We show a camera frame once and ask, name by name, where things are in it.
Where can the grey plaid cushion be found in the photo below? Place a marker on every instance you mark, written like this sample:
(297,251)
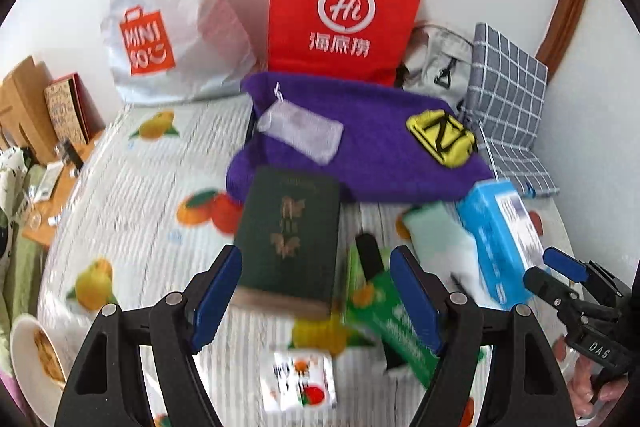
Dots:
(505,92)

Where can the fruit print tissue packet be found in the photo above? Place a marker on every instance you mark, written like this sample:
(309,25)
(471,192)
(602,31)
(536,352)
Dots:
(300,382)

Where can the dark green tissue packet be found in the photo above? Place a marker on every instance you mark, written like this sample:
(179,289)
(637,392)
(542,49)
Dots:
(400,332)

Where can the blue tissue pack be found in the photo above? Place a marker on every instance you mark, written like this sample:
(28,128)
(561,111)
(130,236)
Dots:
(495,232)

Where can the light green tissue packet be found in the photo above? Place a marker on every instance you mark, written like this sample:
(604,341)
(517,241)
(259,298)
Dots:
(353,279)

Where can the green cloth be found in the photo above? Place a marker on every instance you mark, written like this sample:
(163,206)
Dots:
(22,267)

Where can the white plastic shopping bag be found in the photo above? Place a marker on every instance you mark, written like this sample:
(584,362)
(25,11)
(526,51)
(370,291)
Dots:
(165,7)

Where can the wooden door frame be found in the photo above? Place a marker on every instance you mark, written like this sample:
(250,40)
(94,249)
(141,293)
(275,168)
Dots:
(565,17)

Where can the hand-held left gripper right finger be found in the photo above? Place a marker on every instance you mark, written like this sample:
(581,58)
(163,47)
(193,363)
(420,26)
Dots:
(417,304)

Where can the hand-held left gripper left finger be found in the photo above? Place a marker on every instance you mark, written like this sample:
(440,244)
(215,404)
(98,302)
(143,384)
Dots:
(217,299)

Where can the white bowl with food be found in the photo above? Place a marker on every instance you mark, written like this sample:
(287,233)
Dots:
(30,357)

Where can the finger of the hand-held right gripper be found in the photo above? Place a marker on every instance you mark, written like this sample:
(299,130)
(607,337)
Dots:
(547,289)
(567,263)

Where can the white mesh pouch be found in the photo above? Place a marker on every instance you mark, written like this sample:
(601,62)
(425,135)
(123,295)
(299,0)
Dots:
(305,132)

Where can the dark green book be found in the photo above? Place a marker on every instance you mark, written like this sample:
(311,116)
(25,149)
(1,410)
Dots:
(290,237)

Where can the fruit print bed sheet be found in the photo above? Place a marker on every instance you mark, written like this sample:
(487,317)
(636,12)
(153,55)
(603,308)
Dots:
(140,187)

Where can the small black object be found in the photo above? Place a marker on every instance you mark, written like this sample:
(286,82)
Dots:
(370,254)

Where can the person's right hand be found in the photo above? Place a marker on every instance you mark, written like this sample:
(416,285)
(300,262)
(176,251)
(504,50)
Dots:
(582,389)

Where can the patterned gift box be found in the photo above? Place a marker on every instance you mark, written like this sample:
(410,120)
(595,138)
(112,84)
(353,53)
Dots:
(67,107)

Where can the brown cardboard box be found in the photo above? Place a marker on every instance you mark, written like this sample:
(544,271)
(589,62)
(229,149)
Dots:
(22,107)

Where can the yellow and black pouch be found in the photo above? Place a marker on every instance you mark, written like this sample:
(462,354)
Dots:
(440,137)

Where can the grey fabric bag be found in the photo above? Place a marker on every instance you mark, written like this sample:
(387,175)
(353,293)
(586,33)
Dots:
(435,57)

